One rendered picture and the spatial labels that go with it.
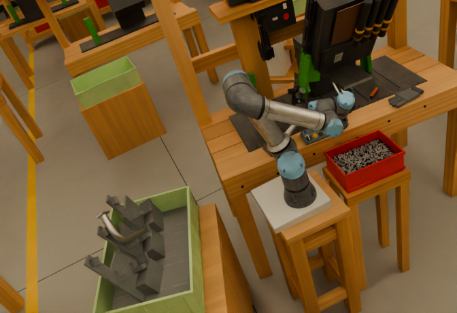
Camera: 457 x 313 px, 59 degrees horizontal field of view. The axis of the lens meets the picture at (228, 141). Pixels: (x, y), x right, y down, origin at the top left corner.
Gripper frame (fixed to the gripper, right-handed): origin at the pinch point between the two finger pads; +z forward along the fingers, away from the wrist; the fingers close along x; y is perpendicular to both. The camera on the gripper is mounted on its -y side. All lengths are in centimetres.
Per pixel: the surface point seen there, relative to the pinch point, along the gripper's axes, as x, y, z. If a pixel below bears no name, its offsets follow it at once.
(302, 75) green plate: 1.9, -34.2, 6.8
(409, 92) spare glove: 52, -4, 12
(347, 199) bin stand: -9.7, 37.7, -0.6
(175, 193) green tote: -85, 1, 7
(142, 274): -108, 35, -14
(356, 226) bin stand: -7, 50, 17
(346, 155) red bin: 0.9, 17.2, 2.5
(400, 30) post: 84, -52, 36
